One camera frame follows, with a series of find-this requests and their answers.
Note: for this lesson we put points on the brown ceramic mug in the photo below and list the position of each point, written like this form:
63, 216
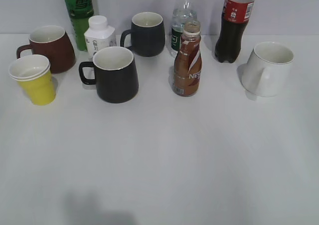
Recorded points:
52, 42

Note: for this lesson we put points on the white milk bottle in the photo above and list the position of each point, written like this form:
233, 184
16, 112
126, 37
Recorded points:
99, 35

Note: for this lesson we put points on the clear water bottle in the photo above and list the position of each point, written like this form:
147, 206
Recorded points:
182, 13

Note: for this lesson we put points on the green plastic soda bottle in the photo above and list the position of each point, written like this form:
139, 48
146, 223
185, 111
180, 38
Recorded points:
79, 12

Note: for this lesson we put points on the brown Nescafe coffee bottle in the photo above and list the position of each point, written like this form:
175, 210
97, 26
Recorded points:
188, 62

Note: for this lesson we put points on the cola bottle red label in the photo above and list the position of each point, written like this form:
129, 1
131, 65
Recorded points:
234, 19

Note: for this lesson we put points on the yellow paper cup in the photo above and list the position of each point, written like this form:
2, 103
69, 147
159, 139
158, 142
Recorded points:
33, 75

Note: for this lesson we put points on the white ceramic mug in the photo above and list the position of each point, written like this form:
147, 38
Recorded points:
267, 69

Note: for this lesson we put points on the dark mug rear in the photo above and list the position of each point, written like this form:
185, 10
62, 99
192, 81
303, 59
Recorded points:
147, 34

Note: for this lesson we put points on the black mug front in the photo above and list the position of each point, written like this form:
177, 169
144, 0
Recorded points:
113, 71

